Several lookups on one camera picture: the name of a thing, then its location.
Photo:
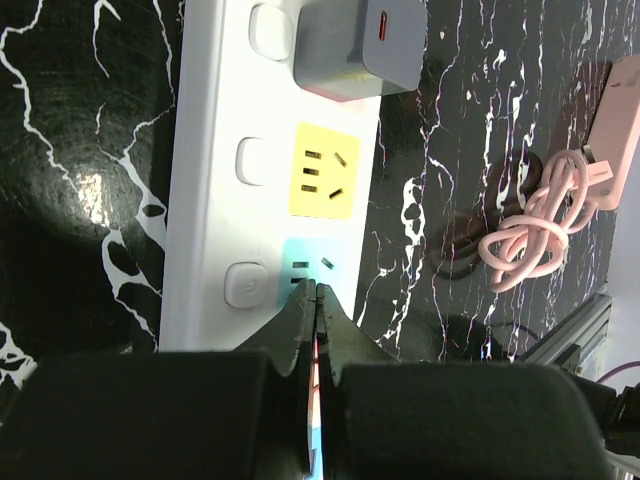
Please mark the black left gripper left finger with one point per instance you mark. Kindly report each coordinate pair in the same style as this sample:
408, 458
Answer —
239, 414

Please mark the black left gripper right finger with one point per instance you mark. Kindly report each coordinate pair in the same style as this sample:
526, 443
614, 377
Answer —
383, 419

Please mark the aluminium rail front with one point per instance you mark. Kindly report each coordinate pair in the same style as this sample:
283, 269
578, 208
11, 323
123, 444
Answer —
570, 345

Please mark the white power strip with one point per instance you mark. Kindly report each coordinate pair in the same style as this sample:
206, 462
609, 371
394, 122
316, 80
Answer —
229, 227

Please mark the dark navy plug on strip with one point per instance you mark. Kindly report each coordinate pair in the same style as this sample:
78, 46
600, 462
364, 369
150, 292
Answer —
356, 49

